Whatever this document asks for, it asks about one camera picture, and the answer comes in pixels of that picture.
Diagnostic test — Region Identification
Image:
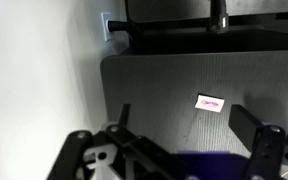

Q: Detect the black power plug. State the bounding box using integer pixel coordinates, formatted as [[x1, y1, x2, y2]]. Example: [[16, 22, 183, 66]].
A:
[[107, 19, 142, 34]]

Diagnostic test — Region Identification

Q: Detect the white wall outlet plate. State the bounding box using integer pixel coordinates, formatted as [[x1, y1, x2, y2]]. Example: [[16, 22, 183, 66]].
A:
[[100, 12, 113, 43]]

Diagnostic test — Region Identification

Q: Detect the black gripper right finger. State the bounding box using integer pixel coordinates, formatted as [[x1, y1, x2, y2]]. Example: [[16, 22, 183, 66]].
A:
[[228, 104, 288, 180]]

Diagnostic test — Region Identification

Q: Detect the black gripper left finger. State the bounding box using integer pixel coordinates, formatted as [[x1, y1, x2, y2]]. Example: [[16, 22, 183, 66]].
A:
[[47, 103, 192, 180]]

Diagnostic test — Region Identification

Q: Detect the pink sugar packet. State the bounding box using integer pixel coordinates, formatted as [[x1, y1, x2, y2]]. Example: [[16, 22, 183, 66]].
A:
[[194, 94, 226, 114]]

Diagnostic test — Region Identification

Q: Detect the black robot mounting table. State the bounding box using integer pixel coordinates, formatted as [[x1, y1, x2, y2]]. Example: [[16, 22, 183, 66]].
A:
[[125, 0, 288, 55]]

